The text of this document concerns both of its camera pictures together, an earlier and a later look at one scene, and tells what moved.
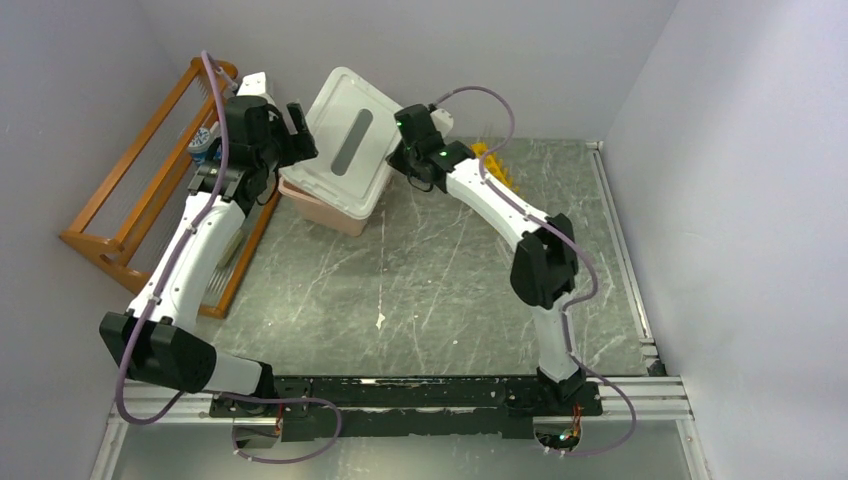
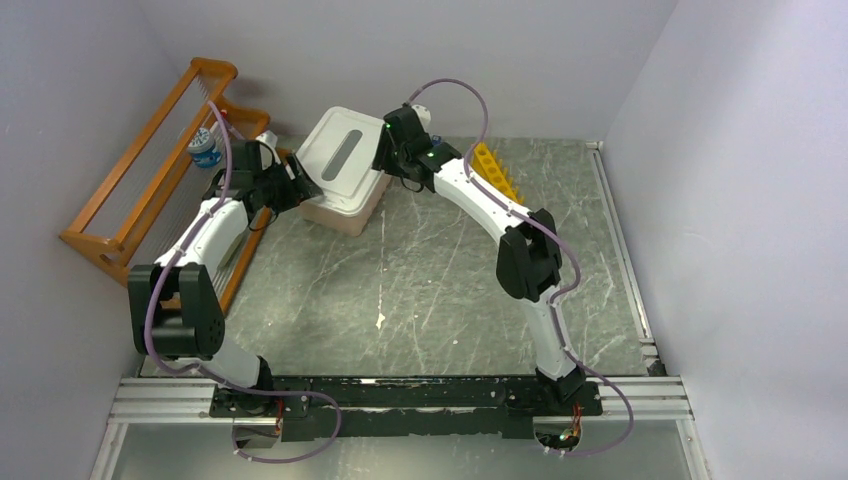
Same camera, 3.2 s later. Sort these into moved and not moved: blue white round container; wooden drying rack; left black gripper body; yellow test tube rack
Moved: left black gripper body
Not moved: yellow test tube rack; blue white round container; wooden drying rack
